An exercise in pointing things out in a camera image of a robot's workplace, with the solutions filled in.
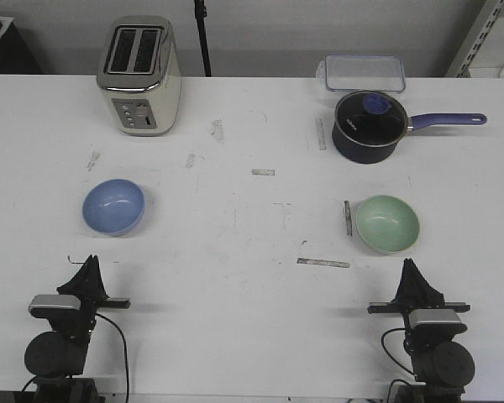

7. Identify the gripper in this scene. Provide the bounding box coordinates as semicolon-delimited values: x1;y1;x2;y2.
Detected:
52;255;131;340
367;259;470;336

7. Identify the green bowl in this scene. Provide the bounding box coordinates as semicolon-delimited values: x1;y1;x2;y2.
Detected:
355;195;420;255

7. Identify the blue bowl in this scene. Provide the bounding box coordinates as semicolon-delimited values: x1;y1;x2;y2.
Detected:
81;179;145;236

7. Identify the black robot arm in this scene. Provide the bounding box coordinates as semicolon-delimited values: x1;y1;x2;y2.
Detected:
367;259;475;402
24;254;130;402

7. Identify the dark blue saucepan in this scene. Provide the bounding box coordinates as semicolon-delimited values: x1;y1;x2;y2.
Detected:
332;90;487;164

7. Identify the glass pot lid blue knob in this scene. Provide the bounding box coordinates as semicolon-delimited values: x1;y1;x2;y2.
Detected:
335;91;408;146

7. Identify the cream and chrome toaster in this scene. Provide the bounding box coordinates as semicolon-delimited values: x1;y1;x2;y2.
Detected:
97;15;181;137

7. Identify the clear plastic food container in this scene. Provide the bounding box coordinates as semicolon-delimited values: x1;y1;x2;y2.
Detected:
316;55;406;93

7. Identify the grey metal shelf upright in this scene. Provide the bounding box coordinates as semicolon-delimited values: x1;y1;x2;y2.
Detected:
444;1;504;78

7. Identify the black tripod pole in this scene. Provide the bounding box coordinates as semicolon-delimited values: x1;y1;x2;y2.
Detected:
193;0;212;77

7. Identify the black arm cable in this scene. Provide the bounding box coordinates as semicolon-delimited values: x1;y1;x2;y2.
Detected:
380;327;417;379
92;312;130;403

